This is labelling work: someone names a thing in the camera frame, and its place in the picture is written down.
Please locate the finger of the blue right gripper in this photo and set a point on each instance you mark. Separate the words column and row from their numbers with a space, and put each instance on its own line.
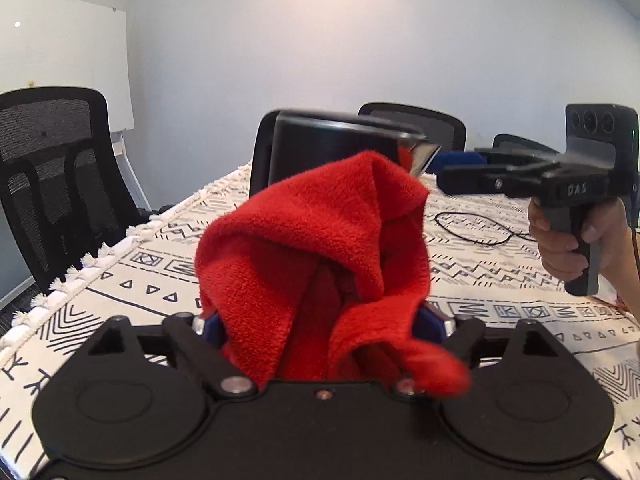
column 454, row 158

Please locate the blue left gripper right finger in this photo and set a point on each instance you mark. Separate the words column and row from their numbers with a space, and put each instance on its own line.
column 431, row 324

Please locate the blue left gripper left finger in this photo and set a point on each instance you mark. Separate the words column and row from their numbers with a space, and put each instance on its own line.
column 210, row 329

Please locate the red microfiber cloth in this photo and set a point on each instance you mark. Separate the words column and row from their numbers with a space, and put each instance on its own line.
column 319, row 278

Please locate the black electric kettle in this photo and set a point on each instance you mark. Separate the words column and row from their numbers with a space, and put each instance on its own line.
column 289, row 142

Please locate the person right forearm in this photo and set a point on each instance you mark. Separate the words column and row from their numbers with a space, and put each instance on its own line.
column 621, row 271

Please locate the person right hand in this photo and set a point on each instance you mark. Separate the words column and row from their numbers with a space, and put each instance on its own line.
column 606, row 223

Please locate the black mesh chair middle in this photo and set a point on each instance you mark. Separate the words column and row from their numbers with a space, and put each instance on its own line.
column 440, row 128

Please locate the black mesh chair right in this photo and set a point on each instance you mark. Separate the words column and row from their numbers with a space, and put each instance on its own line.
column 507, row 141

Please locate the patterned white tablecloth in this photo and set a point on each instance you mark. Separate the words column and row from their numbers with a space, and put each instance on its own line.
column 481, row 265

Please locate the black mesh chair by whiteboard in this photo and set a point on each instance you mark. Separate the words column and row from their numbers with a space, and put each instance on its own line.
column 61, row 189

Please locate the white whiteboard on stand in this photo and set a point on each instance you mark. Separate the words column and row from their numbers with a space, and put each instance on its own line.
column 69, row 43

